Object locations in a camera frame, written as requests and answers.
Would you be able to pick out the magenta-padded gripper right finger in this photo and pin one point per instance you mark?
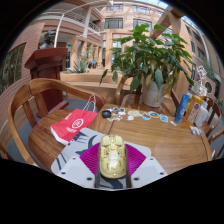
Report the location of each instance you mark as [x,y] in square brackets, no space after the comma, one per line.
[150,171]

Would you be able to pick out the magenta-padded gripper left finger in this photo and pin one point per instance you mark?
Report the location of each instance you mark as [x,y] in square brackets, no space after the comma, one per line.
[75,171]

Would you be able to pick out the yellow computer mouse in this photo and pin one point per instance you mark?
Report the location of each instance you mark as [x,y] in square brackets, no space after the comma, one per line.
[112,156]

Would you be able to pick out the red paper bag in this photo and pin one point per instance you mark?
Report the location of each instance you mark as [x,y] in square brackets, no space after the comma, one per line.
[71,126]

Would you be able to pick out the blue printed sticker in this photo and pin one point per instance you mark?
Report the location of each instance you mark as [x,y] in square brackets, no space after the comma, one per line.
[163,118]

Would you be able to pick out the small printed sticker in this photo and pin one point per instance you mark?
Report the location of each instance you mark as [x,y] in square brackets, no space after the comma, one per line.
[153,114]
[146,116]

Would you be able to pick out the pale yellow sticker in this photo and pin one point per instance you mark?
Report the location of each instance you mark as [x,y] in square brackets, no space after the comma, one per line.
[134,113]

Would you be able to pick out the clear plastic packet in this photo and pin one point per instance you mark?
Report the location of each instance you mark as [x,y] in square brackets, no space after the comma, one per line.
[195,130]

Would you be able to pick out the small black round object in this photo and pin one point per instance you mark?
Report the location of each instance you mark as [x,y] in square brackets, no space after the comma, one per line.
[106,114]

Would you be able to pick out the blue squeeze tube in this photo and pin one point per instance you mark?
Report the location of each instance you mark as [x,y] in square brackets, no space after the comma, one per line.
[181,108]

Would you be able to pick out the yellow orange detergent bottle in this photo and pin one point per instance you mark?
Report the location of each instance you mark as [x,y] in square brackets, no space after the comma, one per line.
[192,111]

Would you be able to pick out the long wooden planter box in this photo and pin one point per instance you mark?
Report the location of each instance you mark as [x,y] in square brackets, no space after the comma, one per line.
[93,78]

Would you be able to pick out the dark red wooden lectern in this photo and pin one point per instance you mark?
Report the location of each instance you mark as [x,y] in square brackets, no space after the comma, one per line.
[50,63]

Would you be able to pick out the green potted plant white pot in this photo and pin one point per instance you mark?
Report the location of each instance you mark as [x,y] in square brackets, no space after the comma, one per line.
[150,56]

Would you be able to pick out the dark bust statue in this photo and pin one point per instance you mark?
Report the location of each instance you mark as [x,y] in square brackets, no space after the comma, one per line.
[47,40]

